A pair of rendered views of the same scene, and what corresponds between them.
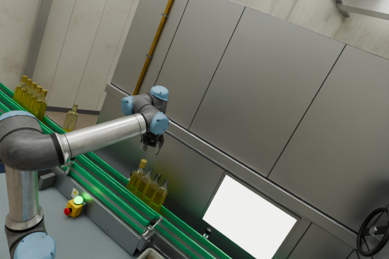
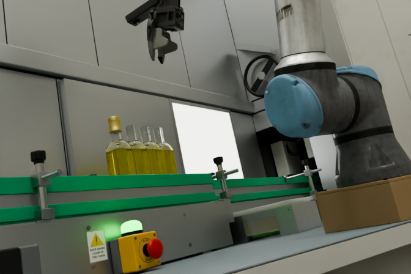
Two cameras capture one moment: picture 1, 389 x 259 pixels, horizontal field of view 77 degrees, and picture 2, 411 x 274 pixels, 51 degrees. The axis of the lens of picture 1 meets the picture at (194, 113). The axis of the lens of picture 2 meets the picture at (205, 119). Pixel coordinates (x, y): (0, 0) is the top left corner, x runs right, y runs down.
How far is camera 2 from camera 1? 1.76 m
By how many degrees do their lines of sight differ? 80
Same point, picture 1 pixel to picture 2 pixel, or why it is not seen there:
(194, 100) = (81, 18)
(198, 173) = (150, 119)
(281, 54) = not seen: outside the picture
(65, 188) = (65, 260)
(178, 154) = (115, 107)
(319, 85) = not seen: outside the picture
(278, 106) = not seen: hidden behind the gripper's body
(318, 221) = (234, 104)
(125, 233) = (209, 217)
